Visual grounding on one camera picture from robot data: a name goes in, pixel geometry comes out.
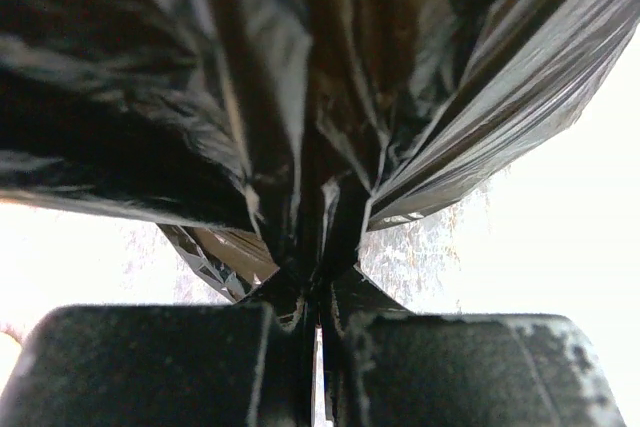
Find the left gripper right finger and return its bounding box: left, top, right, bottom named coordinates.
left=319, top=268, right=624, bottom=426

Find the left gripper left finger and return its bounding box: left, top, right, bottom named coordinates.
left=1, top=272, right=315, bottom=426

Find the black trash bag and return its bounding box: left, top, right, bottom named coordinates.
left=1, top=0, right=639, bottom=290

